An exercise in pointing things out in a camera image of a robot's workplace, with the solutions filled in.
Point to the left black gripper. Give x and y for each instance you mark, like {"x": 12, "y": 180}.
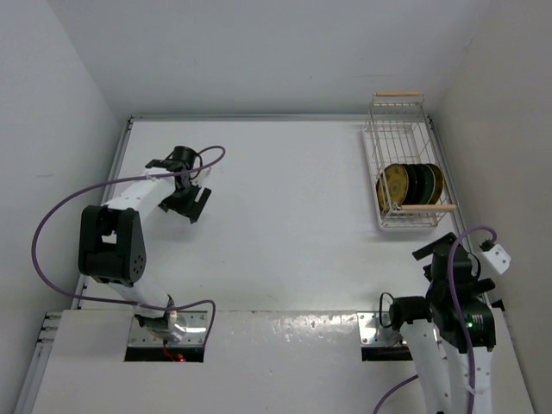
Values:
{"x": 182, "y": 208}

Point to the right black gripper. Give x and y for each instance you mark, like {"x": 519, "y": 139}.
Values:
{"x": 477, "y": 284}

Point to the yellow patterned plate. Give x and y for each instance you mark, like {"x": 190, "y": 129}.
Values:
{"x": 438, "y": 183}
{"x": 392, "y": 187}

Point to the black plate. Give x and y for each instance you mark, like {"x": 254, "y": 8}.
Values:
{"x": 411, "y": 195}
{"x": 420, "y": 193}

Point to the blue floral green plate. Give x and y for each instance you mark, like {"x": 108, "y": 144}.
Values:
{"x": 428, "y": 183}

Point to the black plate front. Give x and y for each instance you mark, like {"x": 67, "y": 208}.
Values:
{"x": 420, "y": 193}

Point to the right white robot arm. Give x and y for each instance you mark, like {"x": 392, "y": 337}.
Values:
{"x": 452, "y": 382}

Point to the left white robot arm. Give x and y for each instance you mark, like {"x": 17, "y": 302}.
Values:
{"x": 112, "y": 248}

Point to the right aluminium table rail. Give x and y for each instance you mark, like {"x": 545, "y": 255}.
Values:
{"x": 457, "y": 218}

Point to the aluminium table rail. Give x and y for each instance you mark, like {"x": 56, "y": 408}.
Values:
{"x": 457, "y": 218}
{"x": 43, "y": 346}

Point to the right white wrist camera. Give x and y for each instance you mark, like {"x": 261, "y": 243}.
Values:
{"x": 494, "y": 257}

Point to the wire dish rack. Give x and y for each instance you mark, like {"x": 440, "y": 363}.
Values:
{"x": 396, "y": 107}

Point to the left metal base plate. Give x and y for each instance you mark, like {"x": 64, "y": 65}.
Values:
{"x": 192, "y": 330}

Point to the metal base plate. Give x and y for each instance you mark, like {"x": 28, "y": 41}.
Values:
{"x": 375, "y": 332}
{"x": 192, "y": 330}

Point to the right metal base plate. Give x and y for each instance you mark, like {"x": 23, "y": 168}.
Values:
{"x": 375, "y": 332}

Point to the left aluminium table rail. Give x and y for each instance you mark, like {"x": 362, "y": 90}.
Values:
{"x": 43, "y": 346}

